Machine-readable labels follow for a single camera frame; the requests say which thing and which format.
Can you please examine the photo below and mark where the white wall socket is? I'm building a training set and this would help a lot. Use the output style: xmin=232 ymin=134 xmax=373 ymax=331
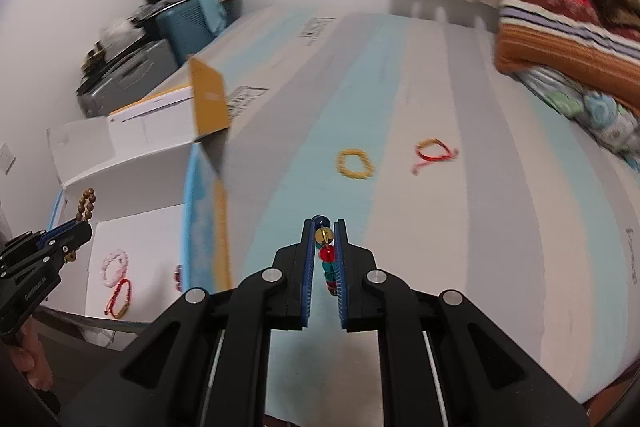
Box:
xmin=0 ymin=144 xmax=18 ymax=175

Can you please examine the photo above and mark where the floral quilt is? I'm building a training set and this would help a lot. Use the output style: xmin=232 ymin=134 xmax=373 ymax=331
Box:
xmin=515 ymin=66 xmax=640 ymax=172

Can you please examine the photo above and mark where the white pink bead bracelet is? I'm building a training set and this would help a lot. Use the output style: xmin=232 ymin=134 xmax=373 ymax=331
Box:
xmin=101 ymin=248 xmax=130 ymax=289

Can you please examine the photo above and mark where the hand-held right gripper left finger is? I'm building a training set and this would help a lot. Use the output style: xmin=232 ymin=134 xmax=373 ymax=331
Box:
xmin=60 ymin=218 xmax=317 ymax=427

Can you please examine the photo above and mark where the teal cloth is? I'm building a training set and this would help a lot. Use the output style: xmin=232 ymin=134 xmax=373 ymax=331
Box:
xmin=192 ymin=0 xmax=228 ymax=32

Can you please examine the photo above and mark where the person's left hand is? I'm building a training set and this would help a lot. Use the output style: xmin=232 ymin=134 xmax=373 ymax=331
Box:
xmin=10 ymin=322 xmax=53 ymax=393

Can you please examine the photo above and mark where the green bead bracelet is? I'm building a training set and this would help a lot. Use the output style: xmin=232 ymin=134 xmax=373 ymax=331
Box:
xmin=64 ymin=188 xmax=97 ymax=265

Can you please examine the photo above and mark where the striped bed mattress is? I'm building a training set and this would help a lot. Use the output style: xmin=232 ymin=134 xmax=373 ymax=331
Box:
xmin=187 ymin=4 xmax=640 ymax=408

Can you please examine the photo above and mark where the white and blue cardboard box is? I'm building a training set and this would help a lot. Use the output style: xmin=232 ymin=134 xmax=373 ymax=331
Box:
xmin=47 ymin=58 xmax=236 ymax=333

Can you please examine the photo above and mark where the red string bracelet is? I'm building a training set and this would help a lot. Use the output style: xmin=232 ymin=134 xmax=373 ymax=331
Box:
xmin=411 ymin=138 xmax=460 ymax=175
xmin=104 ymin=279 xmax=133 ymax=320

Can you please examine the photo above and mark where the white bundle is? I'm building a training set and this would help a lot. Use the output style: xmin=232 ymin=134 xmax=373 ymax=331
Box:
xmin=97 ymin=18 xmax=138 ymax=52

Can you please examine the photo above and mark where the multicolour bead bracelet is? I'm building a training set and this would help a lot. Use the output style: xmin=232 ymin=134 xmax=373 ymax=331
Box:
xmin=311 ymin=215 xmax=337 ymax=298

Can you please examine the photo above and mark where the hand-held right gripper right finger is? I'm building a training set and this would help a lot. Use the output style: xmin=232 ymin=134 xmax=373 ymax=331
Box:
xmin=334 ymin=219 xmax=591 ymax=427

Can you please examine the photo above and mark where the yellow bead bracelet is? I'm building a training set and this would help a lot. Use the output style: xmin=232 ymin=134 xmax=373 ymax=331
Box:
xmin=336 ymin=149 xmax=375 ymax=181

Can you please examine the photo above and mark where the teal suitcase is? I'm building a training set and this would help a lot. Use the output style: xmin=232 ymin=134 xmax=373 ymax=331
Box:
xmin=155 ymin=0 xmax=228 ymax=68

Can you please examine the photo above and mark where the grey suitcase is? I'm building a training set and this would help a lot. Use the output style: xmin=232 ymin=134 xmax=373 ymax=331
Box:
xmin=77 ymin=39 xmax=181 ymax=118

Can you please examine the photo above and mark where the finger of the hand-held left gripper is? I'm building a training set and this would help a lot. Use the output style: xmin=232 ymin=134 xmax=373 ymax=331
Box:
xmin=35 ymin=220 xmax=94 ymax=267
xmin=2 ymin=221 xmax=76 ymax=258

